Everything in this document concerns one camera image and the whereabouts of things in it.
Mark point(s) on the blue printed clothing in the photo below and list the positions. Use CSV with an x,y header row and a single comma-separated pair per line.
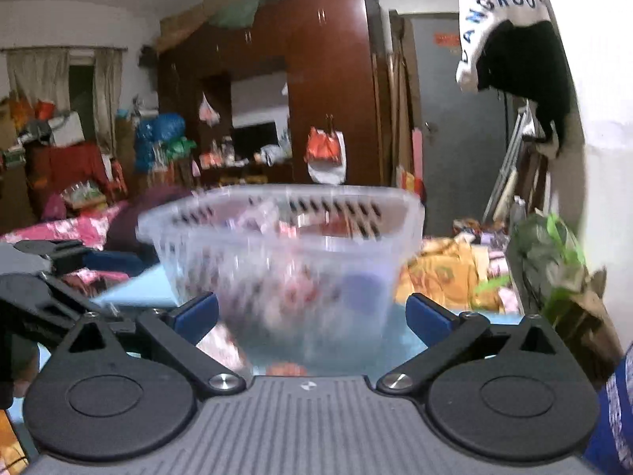
x,y
613,415

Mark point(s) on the green plastic bag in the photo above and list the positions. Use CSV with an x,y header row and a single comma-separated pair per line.
x,y
544,257

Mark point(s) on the green cloth bundle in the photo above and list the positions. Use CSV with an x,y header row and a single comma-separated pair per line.
x,y
247,5

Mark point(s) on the white plastic basket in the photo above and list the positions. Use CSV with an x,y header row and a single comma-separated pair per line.
x,y
296,267

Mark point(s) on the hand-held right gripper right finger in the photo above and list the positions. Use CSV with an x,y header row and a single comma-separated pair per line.
x,y
428,316

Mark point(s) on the brown wooden wardrobe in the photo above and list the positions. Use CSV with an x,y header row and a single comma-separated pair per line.
x,y
321,84

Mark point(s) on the grey door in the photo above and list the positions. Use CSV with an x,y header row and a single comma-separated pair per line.
x,y
445,158

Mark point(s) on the black hanging garment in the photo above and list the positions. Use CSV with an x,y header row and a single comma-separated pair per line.
x,y
529,69

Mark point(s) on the yellow printed blanket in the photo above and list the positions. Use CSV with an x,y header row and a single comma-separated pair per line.
x,y
445,272

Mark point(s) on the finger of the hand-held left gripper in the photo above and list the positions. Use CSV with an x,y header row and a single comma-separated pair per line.
x,y
49,297
116,263

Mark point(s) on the red bag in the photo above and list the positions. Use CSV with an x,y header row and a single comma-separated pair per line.
x,y
413,183

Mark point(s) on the white hanging bag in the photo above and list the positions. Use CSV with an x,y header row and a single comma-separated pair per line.
x,y
489,10

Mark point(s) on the black television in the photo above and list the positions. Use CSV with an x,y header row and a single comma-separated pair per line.
x,y
254,138

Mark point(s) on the dark window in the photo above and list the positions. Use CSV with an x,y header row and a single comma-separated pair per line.
x,y
81,89

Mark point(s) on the orange and white plastic bag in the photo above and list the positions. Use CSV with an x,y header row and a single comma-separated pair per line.
x,y
324,151

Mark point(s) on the pink hanging plastic bag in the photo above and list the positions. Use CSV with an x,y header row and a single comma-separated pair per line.
x,y
208,111

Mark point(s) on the pink floral blanket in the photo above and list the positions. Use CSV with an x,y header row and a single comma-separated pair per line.
x,y
64,227

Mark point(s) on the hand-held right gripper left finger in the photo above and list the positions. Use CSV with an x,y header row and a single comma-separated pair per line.
x,y
195,314

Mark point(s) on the pink pole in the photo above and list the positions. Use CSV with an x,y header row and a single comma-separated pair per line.
x,y
417,151

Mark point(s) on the brown paper bag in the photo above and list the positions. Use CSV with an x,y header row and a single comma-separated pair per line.
x,y
588,326

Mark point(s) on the pale curtain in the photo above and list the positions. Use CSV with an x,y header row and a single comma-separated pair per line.
x,y
39,79
109,89

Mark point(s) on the blue plastic bag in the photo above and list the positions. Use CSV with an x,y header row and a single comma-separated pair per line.
x,y
158,133

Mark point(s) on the red armchair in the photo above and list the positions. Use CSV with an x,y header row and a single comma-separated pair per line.
x,y
69,168

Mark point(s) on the dark purple cloth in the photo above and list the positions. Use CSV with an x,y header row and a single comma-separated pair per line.
x,y
143,212

